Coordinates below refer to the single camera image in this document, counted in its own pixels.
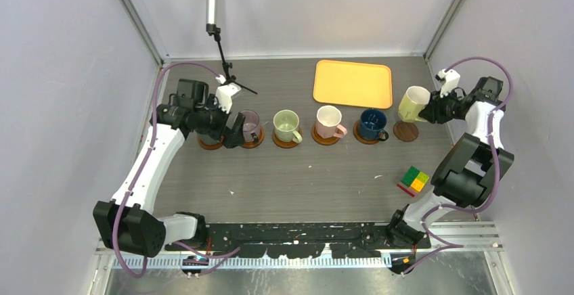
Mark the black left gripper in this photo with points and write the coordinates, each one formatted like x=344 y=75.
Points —
x=237 y=137

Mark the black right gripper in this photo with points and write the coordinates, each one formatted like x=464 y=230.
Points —
x=432 y=112

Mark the dark green mug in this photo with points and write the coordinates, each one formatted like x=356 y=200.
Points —
x=207 y=138

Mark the mauve mug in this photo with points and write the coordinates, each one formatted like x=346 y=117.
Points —
x=252 y=130

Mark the yellow cream mug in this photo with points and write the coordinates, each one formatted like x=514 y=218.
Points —
x=414 y=100

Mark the dark walnut small coaster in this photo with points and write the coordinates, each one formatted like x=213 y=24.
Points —
x=405 y=131

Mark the light green mug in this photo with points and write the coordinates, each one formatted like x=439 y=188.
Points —
x=286 y=126

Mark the navy blue mug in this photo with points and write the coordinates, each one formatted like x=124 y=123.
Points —
x=372 y=123

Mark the brown wooden coaster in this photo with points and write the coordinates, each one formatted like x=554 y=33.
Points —
x=208 y=146
x=322 y=141
x=282 y=145
x=253 y=144
x=365 y=140

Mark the pink mug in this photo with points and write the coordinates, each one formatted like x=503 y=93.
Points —
x=328 y=123

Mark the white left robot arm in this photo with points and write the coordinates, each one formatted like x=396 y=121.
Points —
x=126 y=222

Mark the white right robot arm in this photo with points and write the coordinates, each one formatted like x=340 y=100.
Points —
x=468 y=174

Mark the multicolour toy brick block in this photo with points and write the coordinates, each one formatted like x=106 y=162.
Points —
x=413 y=181

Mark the yellow serving tray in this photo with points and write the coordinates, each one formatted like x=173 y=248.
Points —
x=353 y=84

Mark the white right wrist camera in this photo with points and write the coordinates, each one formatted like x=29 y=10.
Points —
x=449 y=80

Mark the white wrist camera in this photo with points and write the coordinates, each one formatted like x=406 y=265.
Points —
x=225 y=93
x=449 y=80

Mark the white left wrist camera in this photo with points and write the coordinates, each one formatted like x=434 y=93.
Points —
x=225 y=93

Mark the aluminium frame rail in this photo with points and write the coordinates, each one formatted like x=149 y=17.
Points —
x=471 y=236

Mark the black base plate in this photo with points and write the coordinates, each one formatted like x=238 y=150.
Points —
x=294 y=240

